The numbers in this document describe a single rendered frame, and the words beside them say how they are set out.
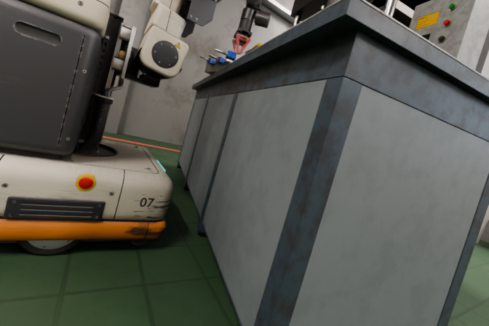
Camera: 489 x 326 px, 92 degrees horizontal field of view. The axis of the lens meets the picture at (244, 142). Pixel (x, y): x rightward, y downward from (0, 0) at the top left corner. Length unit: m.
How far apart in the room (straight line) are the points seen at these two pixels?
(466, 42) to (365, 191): 1.12
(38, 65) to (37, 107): 0.11
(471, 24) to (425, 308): 1.23
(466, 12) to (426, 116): 0.99
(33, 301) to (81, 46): 0.66
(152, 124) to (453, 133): 3.54
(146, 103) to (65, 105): 2.96
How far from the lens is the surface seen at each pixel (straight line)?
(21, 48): 0.88
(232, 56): 1.11
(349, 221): 0.58
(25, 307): 0.82
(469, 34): 1.60
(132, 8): 3.75
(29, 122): 0.88
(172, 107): 3.86
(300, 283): 0.58
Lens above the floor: 0.52
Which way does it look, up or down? 3 degrees down
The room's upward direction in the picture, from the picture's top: 16 degrees clockwise
